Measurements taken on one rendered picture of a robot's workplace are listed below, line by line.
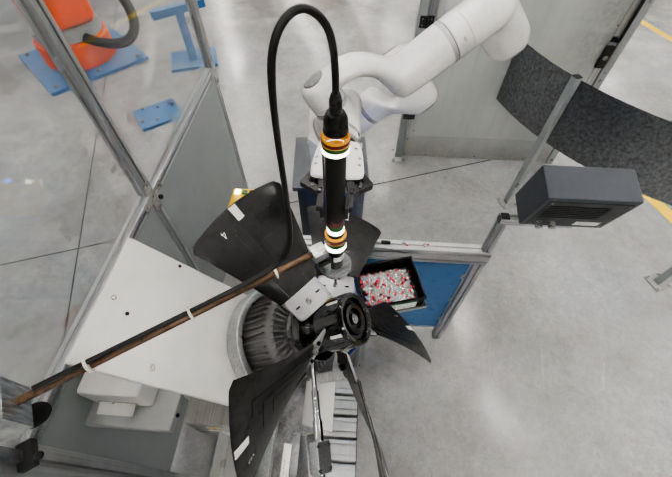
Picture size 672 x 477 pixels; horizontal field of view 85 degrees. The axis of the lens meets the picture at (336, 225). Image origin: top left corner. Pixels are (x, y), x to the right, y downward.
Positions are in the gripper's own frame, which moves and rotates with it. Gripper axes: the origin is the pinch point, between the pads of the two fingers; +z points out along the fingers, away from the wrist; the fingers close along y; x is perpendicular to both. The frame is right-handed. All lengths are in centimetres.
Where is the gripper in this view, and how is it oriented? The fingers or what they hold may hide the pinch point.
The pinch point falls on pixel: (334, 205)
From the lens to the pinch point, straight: 66.2
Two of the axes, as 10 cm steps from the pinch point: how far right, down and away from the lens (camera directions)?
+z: -0.6, 7.9, -6.1
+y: -10.0, -0.5, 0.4
